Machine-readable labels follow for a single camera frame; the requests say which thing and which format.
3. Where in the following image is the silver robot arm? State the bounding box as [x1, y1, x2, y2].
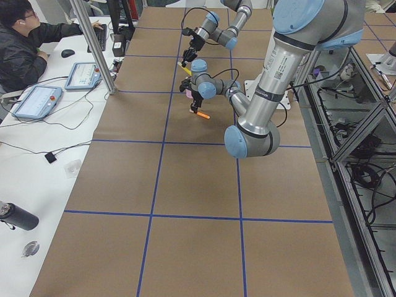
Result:
[182, 1, 366, 158]
[181, 0, 253, 67]

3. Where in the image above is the near blue teach pendant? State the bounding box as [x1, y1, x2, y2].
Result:
[11, 85, 63, 119]

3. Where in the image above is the seated person black jacket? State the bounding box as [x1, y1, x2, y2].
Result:
[0, 0, 105, 95]

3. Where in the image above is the orange highlighter pen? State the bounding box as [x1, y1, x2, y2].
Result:
[189, 109, 210, 119]

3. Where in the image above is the black computer monitor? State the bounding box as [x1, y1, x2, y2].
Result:
[106, 0, 135, 35]

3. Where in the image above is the black water bottle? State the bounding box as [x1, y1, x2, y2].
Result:
[1, 201, 39, 231]

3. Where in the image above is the black keyboard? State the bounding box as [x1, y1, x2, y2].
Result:
[93, 24, 108, 51]

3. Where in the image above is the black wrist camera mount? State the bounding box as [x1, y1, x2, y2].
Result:
[182, 27, 197, 38]
[179, 77, 192, 93]

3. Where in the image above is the far blue teach pendant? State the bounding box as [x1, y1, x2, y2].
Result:
[64, 62, 101, 91]

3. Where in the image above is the clear plastic lid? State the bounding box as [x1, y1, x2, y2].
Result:
[64, 159, 82, 179]

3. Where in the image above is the small black puck device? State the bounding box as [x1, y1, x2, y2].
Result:
[45, 152, 57, 164]

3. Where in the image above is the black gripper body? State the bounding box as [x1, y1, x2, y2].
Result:
[191, 90, 204, 104]
[189, 35, 205, 51]

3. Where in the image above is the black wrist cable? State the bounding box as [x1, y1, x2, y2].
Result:
[180, 7, 214, 30]
[207, 68, 241, 86]

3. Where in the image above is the black computer mouse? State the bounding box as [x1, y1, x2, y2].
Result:
[61, 49, 75, 58]

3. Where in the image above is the yellow highlighter pen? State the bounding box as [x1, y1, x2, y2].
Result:
[178, 61, 192, 76]

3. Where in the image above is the aluminium frame post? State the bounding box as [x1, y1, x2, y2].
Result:
[70, 0, 116, 95]

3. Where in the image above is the black box with label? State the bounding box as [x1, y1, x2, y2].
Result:
[112, 33, 126, 57]

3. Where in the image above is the blue teach pendant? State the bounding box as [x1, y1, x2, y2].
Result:
[11, 85, 63, 119]
[64, 62, 101, 91]

